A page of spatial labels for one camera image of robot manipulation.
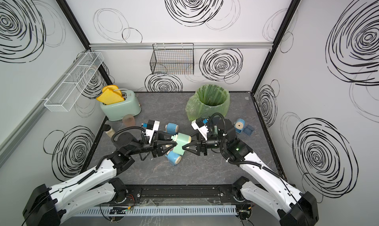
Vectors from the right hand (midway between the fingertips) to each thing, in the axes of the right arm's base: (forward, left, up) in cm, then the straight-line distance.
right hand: (185, 146), depth 62 cm
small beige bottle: (+17, +49, -18) cm, 55 cm away
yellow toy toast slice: (+35, +49, -5) cm, 61 cm away
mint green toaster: (+34, +39, -14) cm, 54 cm away
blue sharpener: (+3, +8, -21) cm, 22 cm away
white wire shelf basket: (+24, +61, +8) cm, 66 cm away
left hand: (+1, +4, +2) cm, 5 cm away
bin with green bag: (+41, -13, -16) cm, 46 cm away
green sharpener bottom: (+1, +1, +4) cm, 4 cm away
